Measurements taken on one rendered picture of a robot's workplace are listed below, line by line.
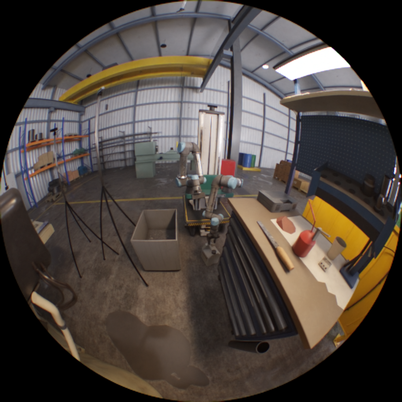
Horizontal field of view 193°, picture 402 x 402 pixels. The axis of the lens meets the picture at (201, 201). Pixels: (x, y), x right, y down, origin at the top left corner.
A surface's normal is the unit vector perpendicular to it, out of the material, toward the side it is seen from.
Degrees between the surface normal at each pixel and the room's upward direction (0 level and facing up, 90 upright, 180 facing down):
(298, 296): 0
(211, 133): 90
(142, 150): 90
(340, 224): 90
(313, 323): 0
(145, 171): 90
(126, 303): 0
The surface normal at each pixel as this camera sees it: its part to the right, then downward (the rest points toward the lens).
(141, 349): 0.04, -0.89
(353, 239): -0.98, 0.04
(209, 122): 0.17, 0.45
